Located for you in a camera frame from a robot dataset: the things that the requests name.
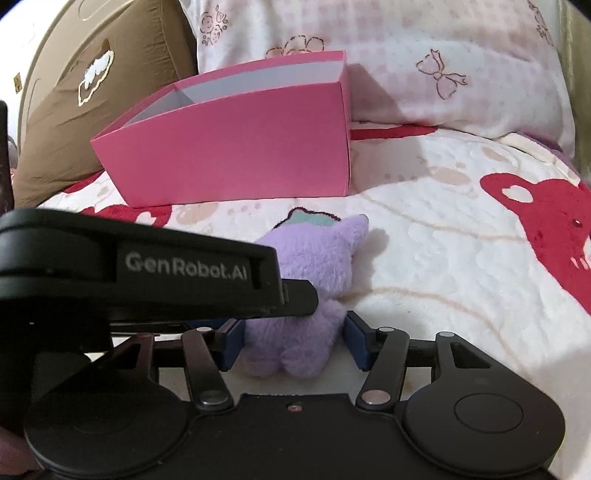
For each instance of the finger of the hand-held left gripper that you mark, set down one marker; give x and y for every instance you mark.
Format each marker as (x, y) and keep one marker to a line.
(300, 300)

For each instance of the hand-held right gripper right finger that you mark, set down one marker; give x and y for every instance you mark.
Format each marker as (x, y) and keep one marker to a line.
(358, 341)

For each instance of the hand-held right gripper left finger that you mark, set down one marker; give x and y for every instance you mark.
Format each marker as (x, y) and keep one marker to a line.
(231, 344)

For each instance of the purple plush toy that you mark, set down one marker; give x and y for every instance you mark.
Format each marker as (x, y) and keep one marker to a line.
(304, 258)

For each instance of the pink cardboard box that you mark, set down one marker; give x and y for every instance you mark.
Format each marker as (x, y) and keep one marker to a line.
(231, 147)

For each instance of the printed bear blanket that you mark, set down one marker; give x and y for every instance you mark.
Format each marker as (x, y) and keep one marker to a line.
(461, 254)

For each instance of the brown pillow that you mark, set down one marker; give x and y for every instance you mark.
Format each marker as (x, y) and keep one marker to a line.
(69, 138)

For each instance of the lilac bed sheet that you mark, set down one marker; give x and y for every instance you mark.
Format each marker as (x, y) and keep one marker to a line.
(549, 147)

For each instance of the pink checked pillow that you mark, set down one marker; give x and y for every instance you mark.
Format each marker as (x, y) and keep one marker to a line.
(415, 46)

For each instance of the cream satin curtain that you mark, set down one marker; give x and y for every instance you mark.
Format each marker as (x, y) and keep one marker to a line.
(579, 92)

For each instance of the yellow wall sticker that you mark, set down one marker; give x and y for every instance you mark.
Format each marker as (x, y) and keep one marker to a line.
(17, 83)

